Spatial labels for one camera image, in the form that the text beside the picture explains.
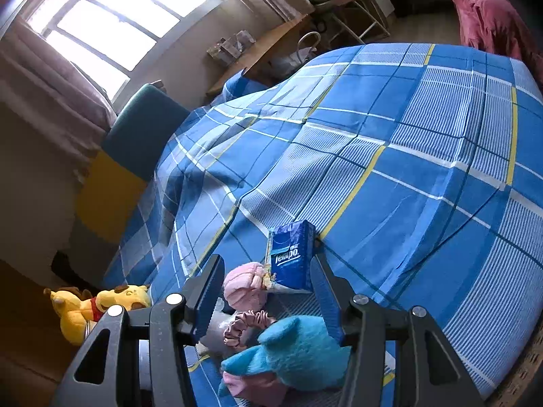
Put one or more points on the white metal folding chair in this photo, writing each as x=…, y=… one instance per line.
x=348, y=4

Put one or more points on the wooden desk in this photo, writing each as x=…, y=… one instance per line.
x=263, y=51

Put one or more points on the teal and pink plush toy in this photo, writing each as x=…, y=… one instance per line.
x=292, y=356

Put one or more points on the blue plaid bed sheet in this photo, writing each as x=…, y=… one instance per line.
x=382, y=178

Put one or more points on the red blanket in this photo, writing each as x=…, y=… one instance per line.
x=492, y=12

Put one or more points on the pink fluffy sock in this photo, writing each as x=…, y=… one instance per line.
x=244, y=286

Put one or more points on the clear plastic organizer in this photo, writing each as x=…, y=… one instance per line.
x=231, y=46

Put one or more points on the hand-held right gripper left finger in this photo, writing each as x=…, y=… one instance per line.
x=208, y=301

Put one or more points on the pink satin scrunchie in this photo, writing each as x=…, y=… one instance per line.
x=237, y=326

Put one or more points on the grey yellow blue headboard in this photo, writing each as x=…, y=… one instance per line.
x=140, y=135

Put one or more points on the yellow bear plush toy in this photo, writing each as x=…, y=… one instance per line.
x=76, y=313

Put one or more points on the window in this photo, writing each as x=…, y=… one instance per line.
x=110, y=21

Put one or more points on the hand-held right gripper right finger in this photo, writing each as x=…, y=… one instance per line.
x=328, y=305

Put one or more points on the blue tissue pack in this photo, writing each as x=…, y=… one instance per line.
x=292, y=258

